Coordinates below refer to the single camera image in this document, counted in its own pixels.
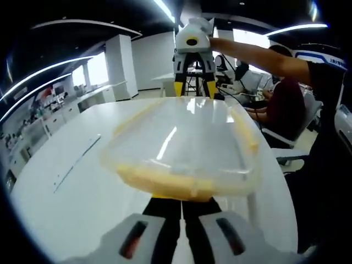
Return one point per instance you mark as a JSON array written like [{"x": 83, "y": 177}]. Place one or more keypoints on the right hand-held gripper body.
[{"x": 192, "y": 33}]

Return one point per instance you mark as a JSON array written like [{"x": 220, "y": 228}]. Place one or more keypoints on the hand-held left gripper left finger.
[{"x": 143, "y": 233}]

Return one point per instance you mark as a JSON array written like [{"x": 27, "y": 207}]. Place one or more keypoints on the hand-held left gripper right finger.
[{"x": 220, "y": 236}]

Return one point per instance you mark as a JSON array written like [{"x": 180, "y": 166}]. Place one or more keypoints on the clear storage box yellow latches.
[{"x": 187, "y": 143}]

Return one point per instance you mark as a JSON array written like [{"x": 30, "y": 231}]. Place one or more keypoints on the grey office chair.
[{"x": 291, "y": 143}]

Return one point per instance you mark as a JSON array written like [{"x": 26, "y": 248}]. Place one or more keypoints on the person's dark clothing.
[{"x": 324, "y": 165}]

